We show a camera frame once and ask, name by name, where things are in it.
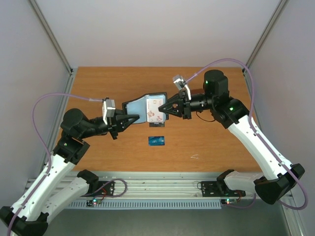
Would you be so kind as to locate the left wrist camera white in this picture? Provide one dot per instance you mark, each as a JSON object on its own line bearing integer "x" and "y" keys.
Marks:
{"x": 108, "y": 109}

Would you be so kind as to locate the black VIP credit card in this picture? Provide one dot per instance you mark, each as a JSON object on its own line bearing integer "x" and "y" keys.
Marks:
{"x": 156, "y": 124}

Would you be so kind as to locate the right corner aluminium post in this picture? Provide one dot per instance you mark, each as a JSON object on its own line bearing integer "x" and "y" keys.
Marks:
{"x": 281, "y": 5}

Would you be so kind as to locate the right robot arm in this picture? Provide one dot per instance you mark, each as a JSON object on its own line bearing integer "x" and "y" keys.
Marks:
{"x": 278, "y": 174}

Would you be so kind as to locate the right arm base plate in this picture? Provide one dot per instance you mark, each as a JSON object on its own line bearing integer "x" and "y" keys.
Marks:
{"x": 210, "y": 189}

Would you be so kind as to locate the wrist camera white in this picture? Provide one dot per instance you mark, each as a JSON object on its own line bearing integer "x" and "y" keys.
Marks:
{"x": 181, "y": 84}
{"x": 108, "y": 109}

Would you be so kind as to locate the white floral credit card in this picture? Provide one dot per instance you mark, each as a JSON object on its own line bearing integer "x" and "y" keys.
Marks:
{"x": 153, "y": 113}

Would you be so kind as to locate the aluminium rail frame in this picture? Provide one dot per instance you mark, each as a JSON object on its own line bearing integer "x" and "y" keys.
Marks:
{"x": 160, "y": 185}

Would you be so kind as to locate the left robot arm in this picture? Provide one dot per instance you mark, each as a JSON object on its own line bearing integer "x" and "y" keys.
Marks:
{"x": 33, "y": 212}

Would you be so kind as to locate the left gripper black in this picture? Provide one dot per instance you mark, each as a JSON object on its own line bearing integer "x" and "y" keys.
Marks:
{"x": 114, "y": 123}

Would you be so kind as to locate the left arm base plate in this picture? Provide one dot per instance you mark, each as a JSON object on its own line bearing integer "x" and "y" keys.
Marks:
{"x": 101, "y": 188}

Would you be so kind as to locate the corner aluminium post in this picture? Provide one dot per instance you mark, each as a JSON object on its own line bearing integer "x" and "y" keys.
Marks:
{"x": 40, "y": 16}
{"x": 281, "y": 5}

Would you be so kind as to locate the blue credit card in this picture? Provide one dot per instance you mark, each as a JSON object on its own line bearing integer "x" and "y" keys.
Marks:
{"x": 156, "y": 141}

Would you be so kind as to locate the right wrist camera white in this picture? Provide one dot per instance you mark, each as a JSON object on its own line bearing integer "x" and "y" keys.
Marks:
{"x": 181, "y": 84}

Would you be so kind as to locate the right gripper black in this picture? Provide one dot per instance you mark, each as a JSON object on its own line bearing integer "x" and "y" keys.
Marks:
{"x": 185, "y": 107}

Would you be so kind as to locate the grey slotted cable duct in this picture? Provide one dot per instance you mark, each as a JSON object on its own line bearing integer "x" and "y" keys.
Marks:
{"x": 134, "y": 204}

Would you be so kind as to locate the left corner aluminium post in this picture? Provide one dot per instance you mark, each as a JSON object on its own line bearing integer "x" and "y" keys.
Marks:
{"x": 40, "y": 16}

